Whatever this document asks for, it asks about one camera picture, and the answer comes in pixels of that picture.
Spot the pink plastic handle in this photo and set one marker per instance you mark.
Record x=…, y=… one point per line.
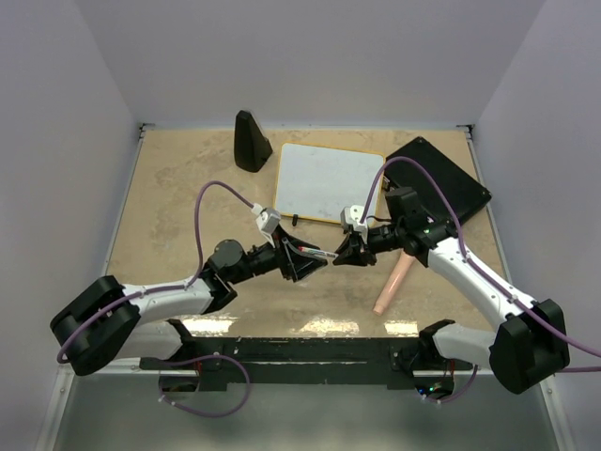
x=393, y=283

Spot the black wedge stand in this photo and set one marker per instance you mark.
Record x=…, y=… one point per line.
x=252, y=148

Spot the yellow framed whiteboard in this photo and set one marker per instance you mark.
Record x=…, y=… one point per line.
x=316, y=182

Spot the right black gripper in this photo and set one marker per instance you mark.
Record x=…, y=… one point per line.
x=353, y=252

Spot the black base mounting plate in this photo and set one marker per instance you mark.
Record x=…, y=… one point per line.
x=396, y=363

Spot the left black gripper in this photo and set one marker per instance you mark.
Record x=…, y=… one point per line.
x=291, y=262

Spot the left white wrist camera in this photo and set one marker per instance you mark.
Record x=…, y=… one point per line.
x=266, y=220

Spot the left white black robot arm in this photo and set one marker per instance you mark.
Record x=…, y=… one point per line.
x=110, y=320

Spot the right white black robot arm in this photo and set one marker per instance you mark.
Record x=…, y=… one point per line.
x=524, y=345

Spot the whiteboard marker pen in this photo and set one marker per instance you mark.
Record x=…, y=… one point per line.
x=317, y=252

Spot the black flat electronic box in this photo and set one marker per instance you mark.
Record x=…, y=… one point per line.
x=464, y=193

